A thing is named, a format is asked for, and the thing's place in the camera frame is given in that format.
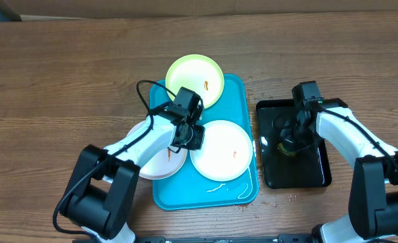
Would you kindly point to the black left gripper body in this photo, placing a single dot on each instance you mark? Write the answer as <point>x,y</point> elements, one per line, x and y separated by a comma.
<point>194,140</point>

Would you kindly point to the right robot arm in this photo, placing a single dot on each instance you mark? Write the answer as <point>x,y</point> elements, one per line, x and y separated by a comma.
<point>373,202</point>

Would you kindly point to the teal plastic tray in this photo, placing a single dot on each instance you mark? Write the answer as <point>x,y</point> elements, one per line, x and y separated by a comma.
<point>187,188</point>

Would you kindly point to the green yellow sponge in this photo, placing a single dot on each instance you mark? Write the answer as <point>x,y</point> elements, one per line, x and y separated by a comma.
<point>287,148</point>

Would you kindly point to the black water tray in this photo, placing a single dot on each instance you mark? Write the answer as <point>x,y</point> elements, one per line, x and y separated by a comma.
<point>308,168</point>

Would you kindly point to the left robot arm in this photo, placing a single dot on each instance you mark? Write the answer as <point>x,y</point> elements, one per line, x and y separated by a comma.
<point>98,198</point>

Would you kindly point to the green rimmed plate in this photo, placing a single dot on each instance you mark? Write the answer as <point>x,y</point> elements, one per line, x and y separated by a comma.
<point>198,73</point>

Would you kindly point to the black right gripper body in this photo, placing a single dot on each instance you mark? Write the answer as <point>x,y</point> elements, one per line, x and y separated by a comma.
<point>299,137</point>

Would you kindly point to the pink white plate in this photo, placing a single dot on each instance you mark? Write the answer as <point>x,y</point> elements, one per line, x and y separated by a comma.
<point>161,163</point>

